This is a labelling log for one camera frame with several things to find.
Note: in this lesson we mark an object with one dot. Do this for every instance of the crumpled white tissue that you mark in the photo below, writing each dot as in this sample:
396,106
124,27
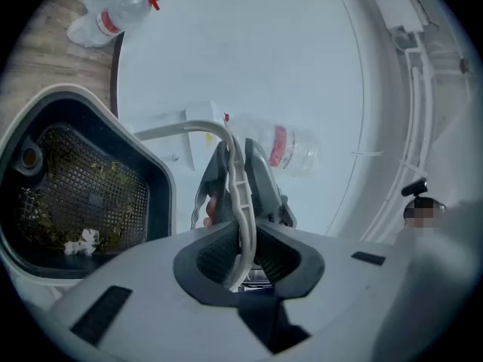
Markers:
85,240

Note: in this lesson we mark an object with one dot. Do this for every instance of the white plastic bags red print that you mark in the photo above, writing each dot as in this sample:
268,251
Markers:
124,6

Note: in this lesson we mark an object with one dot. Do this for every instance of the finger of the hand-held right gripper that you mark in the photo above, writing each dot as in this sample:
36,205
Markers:
215,172
262,179

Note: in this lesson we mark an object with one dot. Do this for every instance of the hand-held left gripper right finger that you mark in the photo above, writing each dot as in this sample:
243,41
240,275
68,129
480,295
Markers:
339,296

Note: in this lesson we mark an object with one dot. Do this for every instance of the person's right hand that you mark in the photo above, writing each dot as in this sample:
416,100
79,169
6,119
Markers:
212,211

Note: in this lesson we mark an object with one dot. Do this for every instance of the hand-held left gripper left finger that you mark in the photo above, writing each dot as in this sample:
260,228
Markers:
158,296

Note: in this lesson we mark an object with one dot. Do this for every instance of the person's head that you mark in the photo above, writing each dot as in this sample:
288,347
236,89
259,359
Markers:
424,213

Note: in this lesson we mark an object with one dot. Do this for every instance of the black head-mounted camera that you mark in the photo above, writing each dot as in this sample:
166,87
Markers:
415,187

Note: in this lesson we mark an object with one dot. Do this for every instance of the white cabinet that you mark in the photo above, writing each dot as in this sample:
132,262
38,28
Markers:
200,112

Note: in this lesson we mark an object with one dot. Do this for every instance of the white wall-mounted box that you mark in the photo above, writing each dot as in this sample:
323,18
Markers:
398,8

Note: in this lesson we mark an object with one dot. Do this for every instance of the white wall conduits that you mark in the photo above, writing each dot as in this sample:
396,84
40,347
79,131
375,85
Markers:
415,85

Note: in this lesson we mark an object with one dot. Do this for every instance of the black bin with light rim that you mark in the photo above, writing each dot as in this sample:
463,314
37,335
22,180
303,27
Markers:
75,115

